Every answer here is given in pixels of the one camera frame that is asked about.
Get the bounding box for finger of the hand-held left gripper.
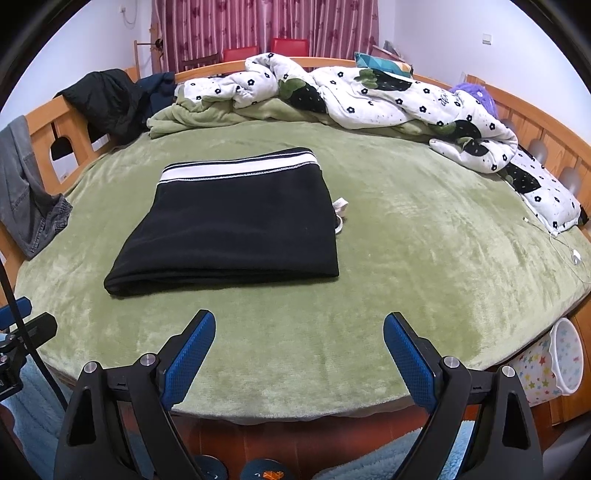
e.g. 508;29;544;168
16;312;58;354
0;298;33;321

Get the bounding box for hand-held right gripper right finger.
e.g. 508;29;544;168
382;312;546;480

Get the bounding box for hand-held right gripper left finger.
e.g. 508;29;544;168
53;309;218;480

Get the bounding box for black pants with white stripes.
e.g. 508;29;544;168
104;147;352;297

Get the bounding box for light blue fluffy rug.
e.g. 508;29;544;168
0;355;476;480

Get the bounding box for green fleece bed blanket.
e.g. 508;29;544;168
14;117;591;425

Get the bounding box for grey jeans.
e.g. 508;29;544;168
0;115;74;260

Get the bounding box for star patterned bin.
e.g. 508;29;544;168
512;318;585;407

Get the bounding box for dark slipper with orange logo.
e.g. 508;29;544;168
240;457;296;480

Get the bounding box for white floral pillow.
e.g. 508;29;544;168
501;148;583;233

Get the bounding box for black jacket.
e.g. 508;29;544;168
54;68;153;144

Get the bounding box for navy blue garment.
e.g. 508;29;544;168
136;71;178;116

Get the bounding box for white floral quilt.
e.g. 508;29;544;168
147;52;520;175

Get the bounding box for purple plush item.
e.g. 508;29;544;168
450;82;497;116

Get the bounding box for wooden coat rack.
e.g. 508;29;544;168
133;39;164;77

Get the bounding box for dark wooden chair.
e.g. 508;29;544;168
180;53;221;72

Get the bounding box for teal patterned cushion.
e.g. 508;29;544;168
355;52;414;79

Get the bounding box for red chair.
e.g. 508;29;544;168
270;38;309;58
223;45;259;63

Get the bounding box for grey flat item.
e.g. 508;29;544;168
372;41;407;61

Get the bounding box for pink patterned curtain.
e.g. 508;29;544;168
151;0;379;75

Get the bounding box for wooden bed frame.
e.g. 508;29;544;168
0;55;591;430

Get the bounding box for white charging cable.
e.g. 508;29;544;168
522;216;583;268

